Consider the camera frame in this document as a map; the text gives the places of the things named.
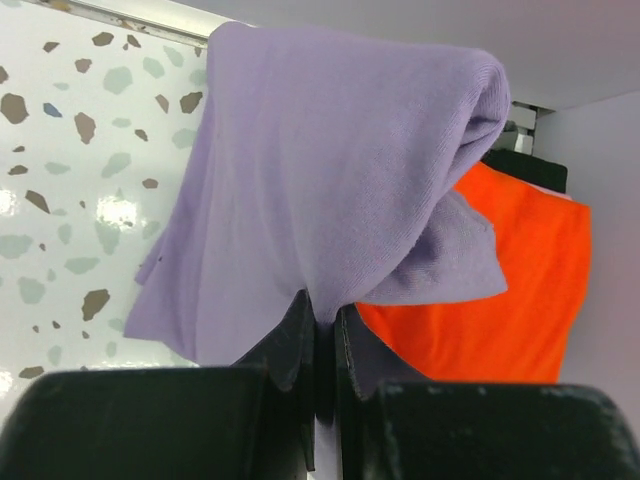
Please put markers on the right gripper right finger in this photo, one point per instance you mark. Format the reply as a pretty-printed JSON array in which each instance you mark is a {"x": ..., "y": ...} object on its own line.
[{"x": 394, "y": 423}]

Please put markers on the purple t shirt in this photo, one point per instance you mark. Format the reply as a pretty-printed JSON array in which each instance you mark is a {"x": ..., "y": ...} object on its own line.
[{"x": 325, "y": 163}]

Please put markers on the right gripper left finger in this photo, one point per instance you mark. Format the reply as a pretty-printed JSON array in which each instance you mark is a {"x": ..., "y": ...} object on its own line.
[{"x": 251, "y": 420}]

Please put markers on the aluminium frame rail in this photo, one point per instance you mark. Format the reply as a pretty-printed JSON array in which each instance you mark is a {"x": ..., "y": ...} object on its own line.
[{"x": 163, "y": 19}]

